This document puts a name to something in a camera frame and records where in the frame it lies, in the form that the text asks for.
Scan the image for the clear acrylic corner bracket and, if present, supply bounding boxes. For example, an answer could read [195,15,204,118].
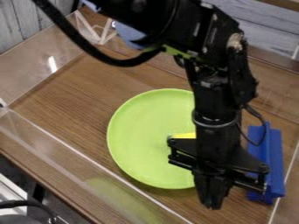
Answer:
[75,10,117,46]

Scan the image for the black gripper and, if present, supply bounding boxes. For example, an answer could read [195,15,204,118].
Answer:
[167,126,270,209]

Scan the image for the green round plate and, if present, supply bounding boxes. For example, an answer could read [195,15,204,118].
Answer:
[107,88,195,190]

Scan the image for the clear acrylic tray wall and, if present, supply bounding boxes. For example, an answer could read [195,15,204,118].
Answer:
[0,105,191,224]

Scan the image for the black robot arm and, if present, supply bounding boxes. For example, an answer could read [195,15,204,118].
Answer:
[32,0,270,210]

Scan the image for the black cable lower left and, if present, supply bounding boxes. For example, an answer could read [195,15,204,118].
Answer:
[0,199,60,224]

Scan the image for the yellow toy banana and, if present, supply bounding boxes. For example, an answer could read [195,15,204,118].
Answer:
[171,132,196,139]

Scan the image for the blue plastic block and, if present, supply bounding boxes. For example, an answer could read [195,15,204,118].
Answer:
[247,122,286,205]

